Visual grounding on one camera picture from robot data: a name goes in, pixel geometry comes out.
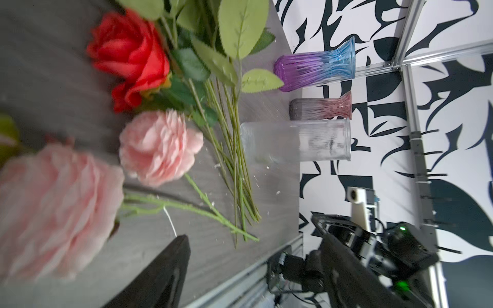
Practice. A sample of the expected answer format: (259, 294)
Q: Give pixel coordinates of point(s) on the purple blue glass vase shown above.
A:
(316, 68)

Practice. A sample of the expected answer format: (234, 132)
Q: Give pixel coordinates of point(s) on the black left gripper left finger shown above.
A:
(161, 283)

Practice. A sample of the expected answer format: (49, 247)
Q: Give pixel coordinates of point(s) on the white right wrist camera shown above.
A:
(364, 207)

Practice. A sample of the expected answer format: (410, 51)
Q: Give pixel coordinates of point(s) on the red rose stem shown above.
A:
(130, 47)

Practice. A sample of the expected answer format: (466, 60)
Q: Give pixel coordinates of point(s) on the pink peony flower stem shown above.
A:
(59, 206)

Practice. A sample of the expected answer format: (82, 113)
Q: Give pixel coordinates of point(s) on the smoky pink glass vase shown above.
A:
(314, 109)

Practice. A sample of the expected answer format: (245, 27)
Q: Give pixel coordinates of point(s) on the aluminium front rail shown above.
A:
(246, 287)

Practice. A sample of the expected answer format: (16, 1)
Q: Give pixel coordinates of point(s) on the mixed artificial flower bouquet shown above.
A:
(206, 43)

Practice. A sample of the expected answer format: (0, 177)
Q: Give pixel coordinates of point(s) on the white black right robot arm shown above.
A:
(397, 257)

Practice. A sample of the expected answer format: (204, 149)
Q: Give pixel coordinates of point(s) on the clear glass vase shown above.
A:
(296, 141)

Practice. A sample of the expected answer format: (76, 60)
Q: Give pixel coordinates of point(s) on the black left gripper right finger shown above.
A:
(349, 284)

